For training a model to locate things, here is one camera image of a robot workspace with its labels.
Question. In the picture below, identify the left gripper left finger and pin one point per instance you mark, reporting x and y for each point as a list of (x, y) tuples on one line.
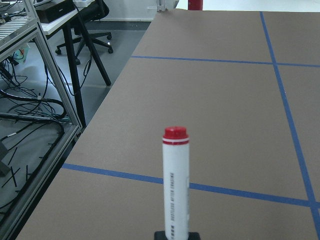
[(159, 235)]

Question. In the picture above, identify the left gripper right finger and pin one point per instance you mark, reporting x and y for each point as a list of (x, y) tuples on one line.
[(194, 236)]

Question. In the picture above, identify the red capped white marker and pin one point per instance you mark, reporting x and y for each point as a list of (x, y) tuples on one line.
[(176, 181)]

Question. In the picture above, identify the brown paper table mat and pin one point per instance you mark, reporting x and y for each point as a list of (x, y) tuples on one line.
[(246, 85)]

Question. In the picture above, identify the red fire extinguisher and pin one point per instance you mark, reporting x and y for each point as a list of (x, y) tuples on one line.
[(195, 5)]

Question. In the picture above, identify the aluminium frame rack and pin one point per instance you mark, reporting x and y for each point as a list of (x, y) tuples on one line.
[(37, 118)]

